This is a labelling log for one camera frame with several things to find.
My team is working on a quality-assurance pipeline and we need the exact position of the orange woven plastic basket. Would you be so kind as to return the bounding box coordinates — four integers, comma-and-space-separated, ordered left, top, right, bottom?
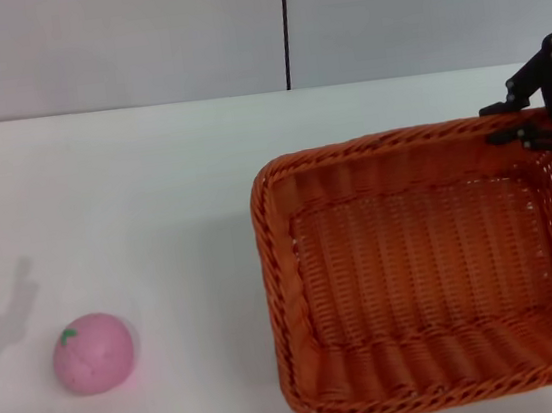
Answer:
249, 105, 552, 413

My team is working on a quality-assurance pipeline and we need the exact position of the pink toy peach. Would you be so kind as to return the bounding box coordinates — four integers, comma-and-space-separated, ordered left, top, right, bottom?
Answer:
47, 308, 141, 400

